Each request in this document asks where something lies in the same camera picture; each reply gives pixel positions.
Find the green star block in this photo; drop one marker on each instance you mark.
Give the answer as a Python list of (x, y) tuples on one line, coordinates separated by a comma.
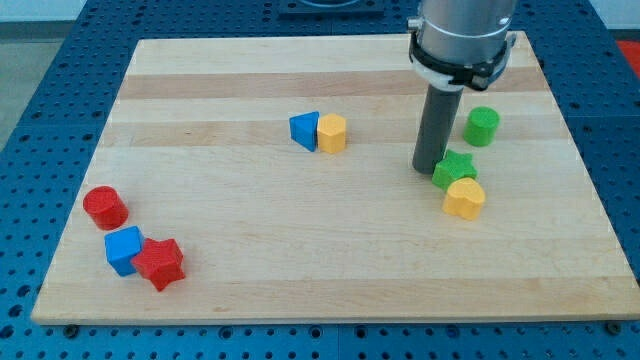
[(452, 167)]

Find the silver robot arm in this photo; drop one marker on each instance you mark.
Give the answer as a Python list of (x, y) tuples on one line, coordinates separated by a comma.
[(461, 43)]

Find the red star block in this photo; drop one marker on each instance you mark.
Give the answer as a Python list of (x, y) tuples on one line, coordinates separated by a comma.
[(159, 262)]

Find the yellow hexagon block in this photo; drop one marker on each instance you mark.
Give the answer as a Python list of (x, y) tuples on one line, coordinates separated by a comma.
[(331, 133)]

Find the blue triangle block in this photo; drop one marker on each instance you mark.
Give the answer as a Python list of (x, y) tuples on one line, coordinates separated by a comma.
[(303, 129)]

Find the wooden board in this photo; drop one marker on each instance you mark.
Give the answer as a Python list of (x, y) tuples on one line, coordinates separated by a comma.
[(198, 146)]

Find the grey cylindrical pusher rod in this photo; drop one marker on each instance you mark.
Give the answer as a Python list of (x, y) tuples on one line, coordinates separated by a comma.
[(437, 119)]

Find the yellow heart block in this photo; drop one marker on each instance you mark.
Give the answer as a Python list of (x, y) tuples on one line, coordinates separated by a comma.
[(464, 198)]

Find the green cylinder block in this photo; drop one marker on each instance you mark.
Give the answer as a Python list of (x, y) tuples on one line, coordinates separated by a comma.
[(481, 126)]

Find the blue cube block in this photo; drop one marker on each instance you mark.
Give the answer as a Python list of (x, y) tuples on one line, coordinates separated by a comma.
[(121, 247)]

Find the red cylinder block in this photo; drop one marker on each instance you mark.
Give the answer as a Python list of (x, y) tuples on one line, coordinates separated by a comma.
[(105, 207)]

